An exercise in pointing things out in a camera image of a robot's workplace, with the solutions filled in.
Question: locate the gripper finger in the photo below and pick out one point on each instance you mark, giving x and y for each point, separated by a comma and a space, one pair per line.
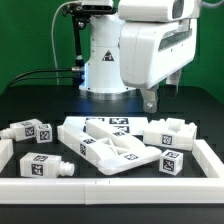
150, 99
172, 83

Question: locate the white cube nut with tag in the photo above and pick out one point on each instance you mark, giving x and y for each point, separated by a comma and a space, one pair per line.
171, 162

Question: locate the white chair side frame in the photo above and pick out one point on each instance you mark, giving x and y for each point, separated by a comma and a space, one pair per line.
109, 149

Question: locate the white flat chair panel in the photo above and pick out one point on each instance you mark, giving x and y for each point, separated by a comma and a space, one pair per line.
131, 125

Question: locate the small white cube left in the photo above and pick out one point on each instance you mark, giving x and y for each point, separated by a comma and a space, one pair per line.
43, 133

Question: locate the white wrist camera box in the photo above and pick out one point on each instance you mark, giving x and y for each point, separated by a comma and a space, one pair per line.
158, 10

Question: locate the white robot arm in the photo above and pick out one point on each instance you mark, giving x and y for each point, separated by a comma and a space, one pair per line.
102, 71

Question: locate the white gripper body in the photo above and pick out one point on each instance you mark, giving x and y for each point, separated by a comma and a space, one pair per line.
150, 52

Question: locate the white border fence frame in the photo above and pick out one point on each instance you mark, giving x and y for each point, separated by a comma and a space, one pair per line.
91, 191

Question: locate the white chair seat block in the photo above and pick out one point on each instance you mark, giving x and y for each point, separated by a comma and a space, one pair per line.
171, 133

